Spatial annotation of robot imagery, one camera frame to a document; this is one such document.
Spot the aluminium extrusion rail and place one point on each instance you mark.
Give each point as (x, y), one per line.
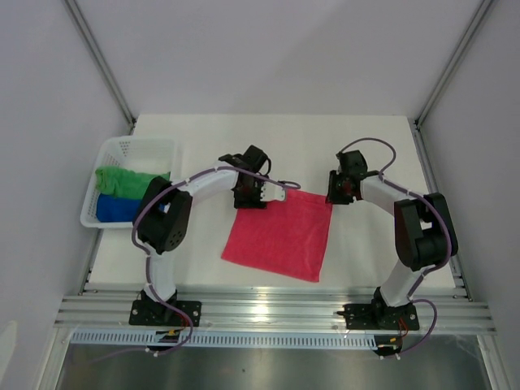
(269, 309)

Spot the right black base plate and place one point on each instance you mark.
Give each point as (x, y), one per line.
(373, 317)

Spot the right aluminium frame post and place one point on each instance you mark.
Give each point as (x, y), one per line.
(455, 59)

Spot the left aluminium frame post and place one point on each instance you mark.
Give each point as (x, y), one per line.
(104, 70)

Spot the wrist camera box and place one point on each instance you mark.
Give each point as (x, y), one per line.
(272, 193)
(340, 158)

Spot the pink microfiber towel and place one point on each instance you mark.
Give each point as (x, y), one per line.
(287, 238)

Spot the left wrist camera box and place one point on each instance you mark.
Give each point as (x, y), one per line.
(272, 193)

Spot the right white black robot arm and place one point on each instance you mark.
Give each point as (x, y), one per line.
(423, 234)

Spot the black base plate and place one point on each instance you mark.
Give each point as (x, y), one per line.
(147, 312)
(373, 317)

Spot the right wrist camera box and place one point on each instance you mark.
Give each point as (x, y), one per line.
(340, 158)

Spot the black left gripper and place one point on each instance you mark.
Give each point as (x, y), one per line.
(241, 202)

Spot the white plastic basket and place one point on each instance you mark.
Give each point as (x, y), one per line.
(148, 154)

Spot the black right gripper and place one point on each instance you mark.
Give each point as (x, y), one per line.
(332, 197)

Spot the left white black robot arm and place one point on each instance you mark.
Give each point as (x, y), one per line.
(162, 221)

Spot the blue microfiber towel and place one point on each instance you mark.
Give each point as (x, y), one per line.
(116, 209)

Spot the green microfiber towel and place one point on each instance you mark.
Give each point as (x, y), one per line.
(123, 183)

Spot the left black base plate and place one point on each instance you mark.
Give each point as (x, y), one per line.
(147, 312)

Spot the aluminium frame post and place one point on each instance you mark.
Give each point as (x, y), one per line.
(455, 59)
(104, 70)

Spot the white slotted cable duct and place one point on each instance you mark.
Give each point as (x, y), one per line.
(224, 339)

